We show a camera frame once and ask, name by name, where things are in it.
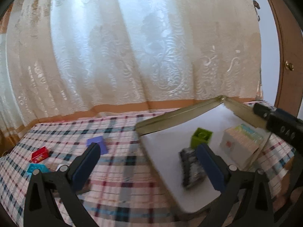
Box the gold metal tin box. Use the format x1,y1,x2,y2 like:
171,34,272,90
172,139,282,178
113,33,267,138
135,96,270,219

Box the white cardboard box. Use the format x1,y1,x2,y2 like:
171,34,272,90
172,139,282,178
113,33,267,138
220,126,263,170

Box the blue plastic building block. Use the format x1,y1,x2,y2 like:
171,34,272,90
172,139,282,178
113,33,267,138
26,163,50,175

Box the red small box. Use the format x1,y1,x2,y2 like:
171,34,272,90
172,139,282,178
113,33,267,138
31,146,49,163

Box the green floss pick case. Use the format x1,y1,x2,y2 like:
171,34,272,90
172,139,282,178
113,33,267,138
236,124,264,142

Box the brass door knob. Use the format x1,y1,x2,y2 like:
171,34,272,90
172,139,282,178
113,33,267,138
285,61,294,71

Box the purple cube block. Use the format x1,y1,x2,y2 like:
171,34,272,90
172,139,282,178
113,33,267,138
86,136,108,155

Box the plaid checkered tablecloth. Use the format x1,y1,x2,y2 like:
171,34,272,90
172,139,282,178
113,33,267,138
1,96,302,226

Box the curtain holdback hook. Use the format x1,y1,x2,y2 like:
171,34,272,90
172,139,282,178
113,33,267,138
253,0,260,21

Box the lime green building block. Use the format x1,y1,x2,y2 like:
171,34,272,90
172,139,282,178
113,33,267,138
190,128,213,150

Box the cream lace curtain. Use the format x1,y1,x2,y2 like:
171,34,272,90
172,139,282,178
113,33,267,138
0,0,264,138

